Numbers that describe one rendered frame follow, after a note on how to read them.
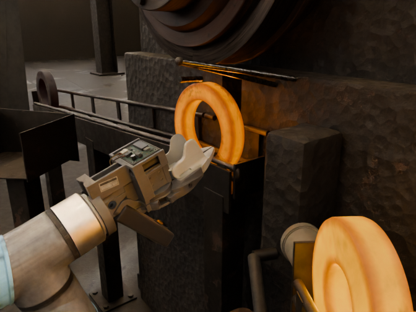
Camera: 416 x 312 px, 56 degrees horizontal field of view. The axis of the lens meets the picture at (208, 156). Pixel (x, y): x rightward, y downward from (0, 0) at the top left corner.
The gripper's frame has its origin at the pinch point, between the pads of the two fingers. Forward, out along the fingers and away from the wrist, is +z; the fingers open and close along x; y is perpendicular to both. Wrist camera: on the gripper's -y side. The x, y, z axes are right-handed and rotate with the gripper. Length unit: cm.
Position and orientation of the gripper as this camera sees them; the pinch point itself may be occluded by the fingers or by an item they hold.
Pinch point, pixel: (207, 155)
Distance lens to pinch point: 63.2
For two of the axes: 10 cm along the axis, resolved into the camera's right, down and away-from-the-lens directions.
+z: 7.5, -4.8, 4.5
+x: -6.2, -2.6, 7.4
